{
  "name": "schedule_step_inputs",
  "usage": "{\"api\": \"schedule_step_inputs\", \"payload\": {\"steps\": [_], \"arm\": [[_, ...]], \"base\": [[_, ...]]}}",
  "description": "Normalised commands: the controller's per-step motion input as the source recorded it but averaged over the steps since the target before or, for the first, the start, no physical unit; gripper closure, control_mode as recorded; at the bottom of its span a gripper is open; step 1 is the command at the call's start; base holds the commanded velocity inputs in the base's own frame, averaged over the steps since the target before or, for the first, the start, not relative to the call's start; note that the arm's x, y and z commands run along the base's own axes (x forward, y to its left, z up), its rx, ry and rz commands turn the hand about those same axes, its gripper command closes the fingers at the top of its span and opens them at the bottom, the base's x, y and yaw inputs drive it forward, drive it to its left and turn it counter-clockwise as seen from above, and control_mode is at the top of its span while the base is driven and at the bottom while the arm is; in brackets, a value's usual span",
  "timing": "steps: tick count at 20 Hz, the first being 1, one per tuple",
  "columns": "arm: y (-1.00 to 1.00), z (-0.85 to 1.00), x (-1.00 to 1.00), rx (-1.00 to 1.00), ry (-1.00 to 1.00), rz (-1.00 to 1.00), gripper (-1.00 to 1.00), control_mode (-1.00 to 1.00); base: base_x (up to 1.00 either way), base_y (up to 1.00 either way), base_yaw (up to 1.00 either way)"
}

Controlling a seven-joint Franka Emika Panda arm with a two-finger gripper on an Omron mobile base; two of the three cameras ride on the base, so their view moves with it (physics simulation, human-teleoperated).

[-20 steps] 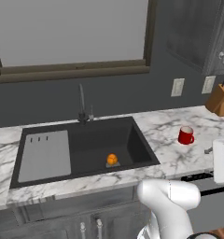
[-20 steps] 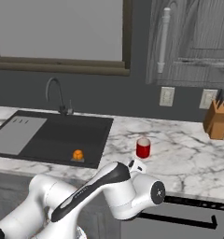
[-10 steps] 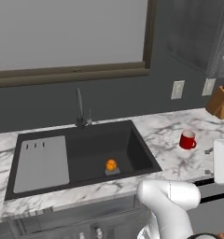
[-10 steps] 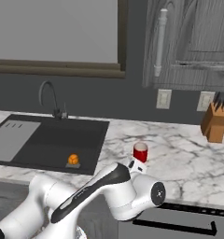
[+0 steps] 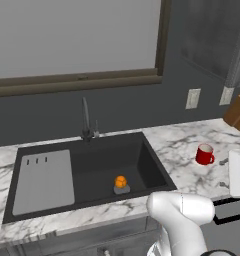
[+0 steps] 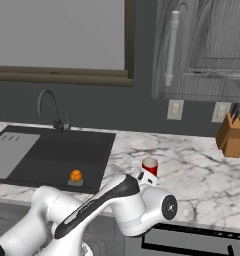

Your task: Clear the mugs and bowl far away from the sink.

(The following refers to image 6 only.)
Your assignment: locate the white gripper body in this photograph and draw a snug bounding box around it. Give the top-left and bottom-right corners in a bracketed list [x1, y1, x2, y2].
[129, 167, 142, 181]

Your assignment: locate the black sink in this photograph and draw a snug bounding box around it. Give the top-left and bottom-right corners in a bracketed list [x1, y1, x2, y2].
[0, 124, 117, 195]

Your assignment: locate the red mug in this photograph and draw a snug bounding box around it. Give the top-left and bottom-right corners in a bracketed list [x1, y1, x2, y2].
[141, 156, 159, 178]

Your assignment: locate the orange ball on grey base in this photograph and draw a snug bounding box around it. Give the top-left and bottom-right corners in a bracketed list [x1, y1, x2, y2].
[67, 169, 85, 187]

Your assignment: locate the grey drawer front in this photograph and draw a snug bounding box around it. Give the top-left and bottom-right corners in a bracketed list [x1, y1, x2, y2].
[140, 223, 240, 256]

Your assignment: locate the dark curved tap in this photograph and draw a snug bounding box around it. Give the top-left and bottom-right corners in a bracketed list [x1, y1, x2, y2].
[37, 88, 72, 132]

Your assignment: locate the wooden knife block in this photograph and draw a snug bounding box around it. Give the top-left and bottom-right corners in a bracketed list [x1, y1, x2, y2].
[215, 102, 240, 159]

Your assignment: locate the grey wooden cupboard door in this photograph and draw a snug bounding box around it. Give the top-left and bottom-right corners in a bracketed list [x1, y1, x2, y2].
[151, 0, 240, 104]

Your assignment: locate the white wall switch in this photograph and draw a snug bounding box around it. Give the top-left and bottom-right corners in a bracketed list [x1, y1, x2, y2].
[166, 98, 185, 121]

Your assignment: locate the black drawer handle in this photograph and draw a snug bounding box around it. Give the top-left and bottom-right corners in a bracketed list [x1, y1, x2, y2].
[141, 235, 235, 256]

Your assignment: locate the white wall socket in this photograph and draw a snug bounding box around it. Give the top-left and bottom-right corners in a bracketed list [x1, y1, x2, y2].
[211, 101, 233, 124]

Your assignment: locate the white cupboard handle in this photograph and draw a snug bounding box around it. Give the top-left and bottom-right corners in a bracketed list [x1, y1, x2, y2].
[163, 10, 181, 87]

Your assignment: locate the window with brown frame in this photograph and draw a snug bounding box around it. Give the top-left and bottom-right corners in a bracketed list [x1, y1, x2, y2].
[0, 0, 135, 88]

